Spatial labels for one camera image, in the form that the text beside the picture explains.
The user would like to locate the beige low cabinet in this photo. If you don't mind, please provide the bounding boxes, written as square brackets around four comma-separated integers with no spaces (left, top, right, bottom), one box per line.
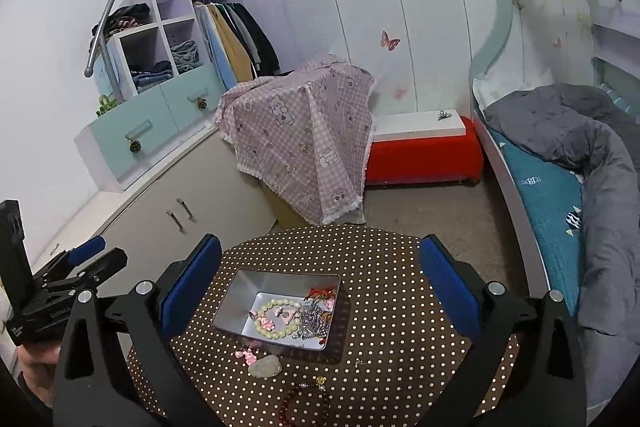
[30,127,278,298]

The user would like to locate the person's left hand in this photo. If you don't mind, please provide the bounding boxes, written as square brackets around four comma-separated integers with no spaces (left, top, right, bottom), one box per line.
[17,338,63,410]

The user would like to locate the folded grey clothes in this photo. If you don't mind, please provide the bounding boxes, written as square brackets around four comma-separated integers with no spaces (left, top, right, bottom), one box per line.
[169,39,202,75]

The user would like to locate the light blue drawer unit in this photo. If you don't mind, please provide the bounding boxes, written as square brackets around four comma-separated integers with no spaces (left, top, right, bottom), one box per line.
[74,64,226,194]

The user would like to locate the teal striped pillow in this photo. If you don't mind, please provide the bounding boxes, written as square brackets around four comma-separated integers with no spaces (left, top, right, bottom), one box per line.
[600,84,640,118]

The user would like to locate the folded blue jeans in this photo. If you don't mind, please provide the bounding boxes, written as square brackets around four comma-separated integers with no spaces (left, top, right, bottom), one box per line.
[129,61,173,94]

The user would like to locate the silver chain necklace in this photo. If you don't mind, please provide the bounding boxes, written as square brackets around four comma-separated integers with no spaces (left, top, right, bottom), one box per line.
[292,302,332,340]

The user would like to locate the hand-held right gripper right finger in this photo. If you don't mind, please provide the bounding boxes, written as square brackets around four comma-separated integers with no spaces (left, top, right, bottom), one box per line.
[419,234,588,427]

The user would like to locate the pale jade stone pendant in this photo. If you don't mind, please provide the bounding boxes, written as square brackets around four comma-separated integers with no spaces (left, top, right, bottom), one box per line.
[248,354,282,379]

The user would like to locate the pale green bead bracelet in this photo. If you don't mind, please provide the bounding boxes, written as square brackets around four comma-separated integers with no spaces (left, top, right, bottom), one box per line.
[252,298,301,340]

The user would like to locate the polka dot round table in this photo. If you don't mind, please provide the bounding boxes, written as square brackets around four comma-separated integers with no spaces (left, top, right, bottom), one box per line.
[126,224,521,427]

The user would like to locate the row of hanging clothes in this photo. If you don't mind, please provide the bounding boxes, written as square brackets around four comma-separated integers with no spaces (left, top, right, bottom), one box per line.
[192,2,281,90]

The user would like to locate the grey metal tin box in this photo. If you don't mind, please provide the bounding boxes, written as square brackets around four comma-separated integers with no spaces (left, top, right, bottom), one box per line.
[211,268,342,352]

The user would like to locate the red bead bracelet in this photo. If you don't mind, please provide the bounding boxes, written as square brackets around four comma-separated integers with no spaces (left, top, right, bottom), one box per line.
[278,384,332,427]

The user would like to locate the pink checked bear cloth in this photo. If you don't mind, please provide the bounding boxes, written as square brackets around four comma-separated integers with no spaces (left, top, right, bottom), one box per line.
[214,53,376,226]

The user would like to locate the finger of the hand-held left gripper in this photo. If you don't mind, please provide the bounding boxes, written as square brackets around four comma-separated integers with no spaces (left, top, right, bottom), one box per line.
[65,236,107,269]
[32,247,128,304]

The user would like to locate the pile of dark clothes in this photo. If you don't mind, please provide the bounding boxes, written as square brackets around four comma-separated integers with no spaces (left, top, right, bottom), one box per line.
[91,3,151,40]

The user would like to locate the teal bed sheet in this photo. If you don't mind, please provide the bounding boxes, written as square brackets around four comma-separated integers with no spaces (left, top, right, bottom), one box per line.
[487,127,586,318]

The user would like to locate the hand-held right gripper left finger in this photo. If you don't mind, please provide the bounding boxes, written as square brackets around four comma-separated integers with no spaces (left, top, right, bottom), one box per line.
[52,233,223,427]

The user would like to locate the grey duvet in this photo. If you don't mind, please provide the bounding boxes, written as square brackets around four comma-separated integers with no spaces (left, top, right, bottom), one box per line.
[484,83,640,408]

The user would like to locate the red storage bench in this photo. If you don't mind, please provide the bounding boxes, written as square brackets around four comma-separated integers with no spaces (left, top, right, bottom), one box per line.
[364,109,485,188]

